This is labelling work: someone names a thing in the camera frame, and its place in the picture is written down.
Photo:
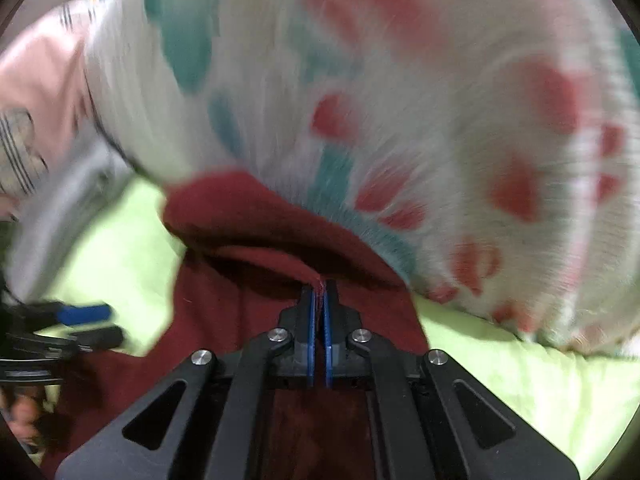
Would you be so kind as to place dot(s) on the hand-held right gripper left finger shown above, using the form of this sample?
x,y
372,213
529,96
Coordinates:
x,y
311,325

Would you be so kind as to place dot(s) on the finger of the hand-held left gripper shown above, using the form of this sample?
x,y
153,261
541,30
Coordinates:
x,y
95,338
82,314

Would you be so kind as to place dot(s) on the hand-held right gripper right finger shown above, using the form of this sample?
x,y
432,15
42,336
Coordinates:
x,y
328,330

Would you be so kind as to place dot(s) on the maroon knit sweater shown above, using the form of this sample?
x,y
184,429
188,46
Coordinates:
x,y
240,290

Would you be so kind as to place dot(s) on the person's left hand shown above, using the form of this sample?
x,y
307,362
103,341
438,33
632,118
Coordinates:
x,y
22,417

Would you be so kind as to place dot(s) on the grey folded towel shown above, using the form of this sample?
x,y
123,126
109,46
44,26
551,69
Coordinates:
x,y
60,220

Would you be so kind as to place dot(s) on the green bed sheet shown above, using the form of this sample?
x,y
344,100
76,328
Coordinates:
x,y
500,375

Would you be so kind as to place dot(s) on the floral quilt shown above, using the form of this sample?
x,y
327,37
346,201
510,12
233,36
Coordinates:
x,y
400,110

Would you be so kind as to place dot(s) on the pink pillow with plaid heart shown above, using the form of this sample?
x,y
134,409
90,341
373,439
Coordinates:
x,y
40,70

